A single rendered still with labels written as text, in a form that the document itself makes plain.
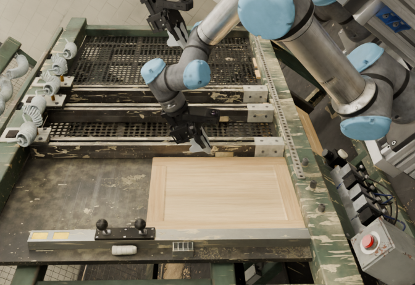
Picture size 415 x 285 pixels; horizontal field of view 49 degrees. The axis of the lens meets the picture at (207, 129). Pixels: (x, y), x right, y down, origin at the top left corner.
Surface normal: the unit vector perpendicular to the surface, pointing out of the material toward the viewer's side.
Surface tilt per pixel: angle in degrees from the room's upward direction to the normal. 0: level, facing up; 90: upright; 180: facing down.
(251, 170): 55
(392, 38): 90
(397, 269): 90
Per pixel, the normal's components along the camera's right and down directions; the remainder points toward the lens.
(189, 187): 0.03, -0.83
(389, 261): 0.04, 0.55
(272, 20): -0.36, 0.74
